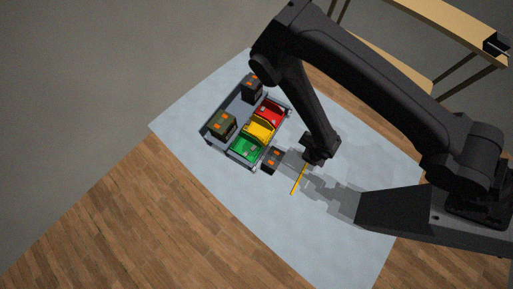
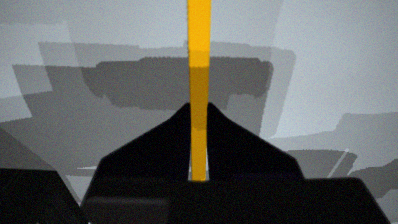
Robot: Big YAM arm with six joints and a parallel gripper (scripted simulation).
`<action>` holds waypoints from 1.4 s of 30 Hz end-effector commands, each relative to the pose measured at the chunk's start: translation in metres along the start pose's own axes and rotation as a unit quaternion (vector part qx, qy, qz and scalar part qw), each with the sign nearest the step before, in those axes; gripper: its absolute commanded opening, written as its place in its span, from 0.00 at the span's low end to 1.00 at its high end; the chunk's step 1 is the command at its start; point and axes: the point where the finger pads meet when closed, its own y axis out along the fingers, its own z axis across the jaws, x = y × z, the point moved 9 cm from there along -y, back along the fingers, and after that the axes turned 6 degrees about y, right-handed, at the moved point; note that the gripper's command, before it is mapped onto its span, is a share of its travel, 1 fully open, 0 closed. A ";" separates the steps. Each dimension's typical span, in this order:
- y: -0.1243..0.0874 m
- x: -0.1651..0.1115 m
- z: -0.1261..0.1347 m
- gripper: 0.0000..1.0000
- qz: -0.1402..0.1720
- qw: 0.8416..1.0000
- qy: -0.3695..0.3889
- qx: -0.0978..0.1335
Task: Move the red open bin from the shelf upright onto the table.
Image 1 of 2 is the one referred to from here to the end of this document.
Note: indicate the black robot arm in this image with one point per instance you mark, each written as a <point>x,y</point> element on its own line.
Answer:
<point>459,155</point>

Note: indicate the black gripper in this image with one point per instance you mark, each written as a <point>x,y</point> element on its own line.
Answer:
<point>311,158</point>

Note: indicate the dark grey shelf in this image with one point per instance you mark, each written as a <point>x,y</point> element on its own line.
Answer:
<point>243,111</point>

